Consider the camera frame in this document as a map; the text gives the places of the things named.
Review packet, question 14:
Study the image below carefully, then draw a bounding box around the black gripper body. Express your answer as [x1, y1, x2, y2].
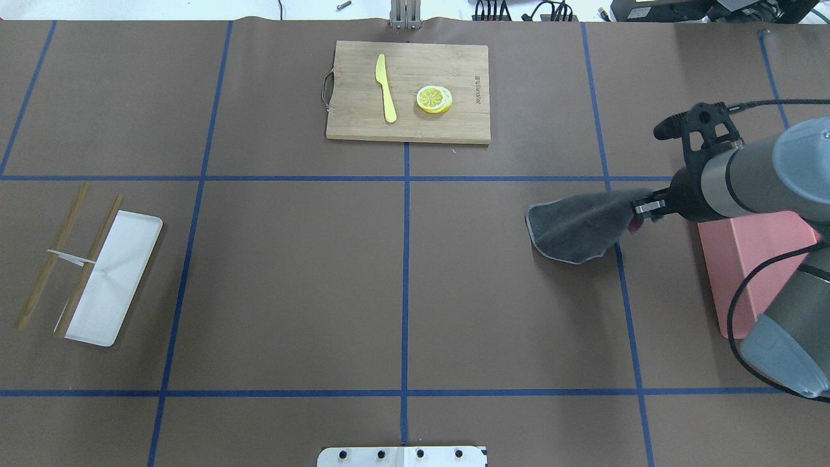
[653, 168, 714, 222]

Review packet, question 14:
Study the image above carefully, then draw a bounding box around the grey wiping cloth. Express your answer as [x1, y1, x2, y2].
[525, 188, 654, 264]

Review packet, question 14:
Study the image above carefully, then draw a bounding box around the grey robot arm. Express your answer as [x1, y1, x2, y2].
[632, 116, 828, 403]

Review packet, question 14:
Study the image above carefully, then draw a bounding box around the pink plastic bin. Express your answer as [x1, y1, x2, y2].
[697, 211, 820, 339]

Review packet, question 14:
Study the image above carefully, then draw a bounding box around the lemon slice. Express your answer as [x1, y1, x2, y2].
[416, 85, 453, 114]

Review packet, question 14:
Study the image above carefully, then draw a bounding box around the yellow plastic knife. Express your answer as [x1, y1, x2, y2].
[374, 53, 397, 124]

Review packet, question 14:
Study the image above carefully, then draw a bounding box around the bamboo cutting board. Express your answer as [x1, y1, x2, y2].
[326, 40, 492, 145]

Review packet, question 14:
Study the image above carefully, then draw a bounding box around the right wooden stick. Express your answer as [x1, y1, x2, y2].
[54, 194, 125, 338]

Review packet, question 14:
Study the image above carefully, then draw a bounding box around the wooden stick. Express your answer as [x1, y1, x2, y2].
[54, 194, 125, 338]
[13, 182, 91, 330]

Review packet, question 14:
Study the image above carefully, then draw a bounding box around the left wooden stick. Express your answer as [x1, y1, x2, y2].
[13, 182, 91, 330]

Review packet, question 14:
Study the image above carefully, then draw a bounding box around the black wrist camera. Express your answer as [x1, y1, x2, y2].
[653, 102, 744, 156]

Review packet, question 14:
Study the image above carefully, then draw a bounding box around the metal camera stand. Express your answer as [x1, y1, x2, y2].
[389, 0, 423, 30]

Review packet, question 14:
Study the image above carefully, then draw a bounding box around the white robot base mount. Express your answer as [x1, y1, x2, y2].
[316, 446, 488, 466]

